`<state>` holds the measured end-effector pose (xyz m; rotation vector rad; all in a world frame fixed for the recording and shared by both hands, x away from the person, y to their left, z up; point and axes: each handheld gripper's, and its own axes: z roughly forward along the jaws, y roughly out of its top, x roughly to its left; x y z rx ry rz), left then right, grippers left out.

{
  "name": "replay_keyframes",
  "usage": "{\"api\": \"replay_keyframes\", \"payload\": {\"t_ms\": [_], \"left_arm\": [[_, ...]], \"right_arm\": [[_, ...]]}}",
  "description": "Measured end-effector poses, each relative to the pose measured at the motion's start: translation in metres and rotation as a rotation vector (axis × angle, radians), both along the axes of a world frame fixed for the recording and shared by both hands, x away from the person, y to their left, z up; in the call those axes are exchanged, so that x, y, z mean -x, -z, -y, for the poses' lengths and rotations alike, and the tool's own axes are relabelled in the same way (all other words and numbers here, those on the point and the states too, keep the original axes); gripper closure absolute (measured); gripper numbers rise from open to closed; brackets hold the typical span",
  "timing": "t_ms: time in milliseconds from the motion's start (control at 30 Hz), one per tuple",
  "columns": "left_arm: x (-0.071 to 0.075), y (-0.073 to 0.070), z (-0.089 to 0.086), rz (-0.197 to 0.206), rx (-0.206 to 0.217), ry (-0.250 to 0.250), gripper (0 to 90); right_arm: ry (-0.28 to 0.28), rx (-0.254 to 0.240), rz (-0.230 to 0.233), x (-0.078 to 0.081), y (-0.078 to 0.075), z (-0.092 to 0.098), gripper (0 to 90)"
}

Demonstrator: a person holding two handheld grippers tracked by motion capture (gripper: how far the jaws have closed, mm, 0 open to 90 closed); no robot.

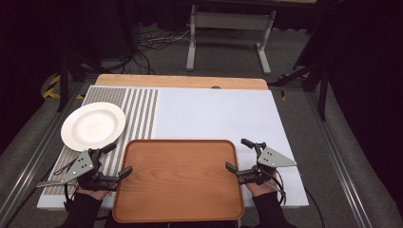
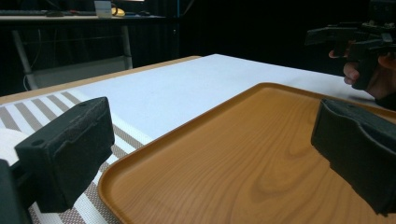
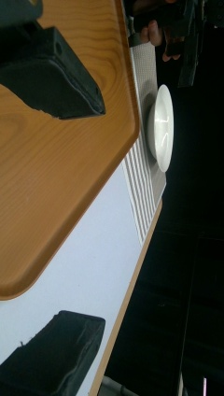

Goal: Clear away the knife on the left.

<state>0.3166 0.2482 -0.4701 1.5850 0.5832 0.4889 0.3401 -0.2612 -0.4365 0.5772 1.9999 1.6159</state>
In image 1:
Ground white grey-striped table mat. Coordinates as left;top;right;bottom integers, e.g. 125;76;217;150
36;85;310;211

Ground white metal table frame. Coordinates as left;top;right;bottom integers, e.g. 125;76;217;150
185;4;278;76

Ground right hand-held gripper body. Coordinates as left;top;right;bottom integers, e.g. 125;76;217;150
237;142;297;186

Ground brown wooden tray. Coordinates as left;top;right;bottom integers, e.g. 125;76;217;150
111;139;245;224

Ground aluminium floor rail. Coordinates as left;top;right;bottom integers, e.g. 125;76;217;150
303;90;375;228
0;81;93;228

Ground yellow black hazard tape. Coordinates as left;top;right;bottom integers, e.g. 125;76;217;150
42;73;86;101
277;74;309;103

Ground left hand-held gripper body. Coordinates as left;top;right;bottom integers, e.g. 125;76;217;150
35;148;120;192

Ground black metal stand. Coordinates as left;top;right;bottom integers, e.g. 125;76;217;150
268;61;331;122
56;47;107;114

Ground person's right hand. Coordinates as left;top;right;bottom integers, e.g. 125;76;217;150
245;180;279;198

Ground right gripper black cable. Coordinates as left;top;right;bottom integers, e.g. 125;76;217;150
268;169;326;228

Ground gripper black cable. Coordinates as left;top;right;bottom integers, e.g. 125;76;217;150
268;169;326;228
52;156;79;213

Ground tangled black floor cables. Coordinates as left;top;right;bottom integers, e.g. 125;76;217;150
125;28;192;75

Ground person's left hand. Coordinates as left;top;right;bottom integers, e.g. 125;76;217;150
75;186;112;201

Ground white round plate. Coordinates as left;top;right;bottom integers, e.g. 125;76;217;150
60;101;127;153

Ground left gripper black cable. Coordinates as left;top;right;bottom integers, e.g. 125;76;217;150
52;156;79;213

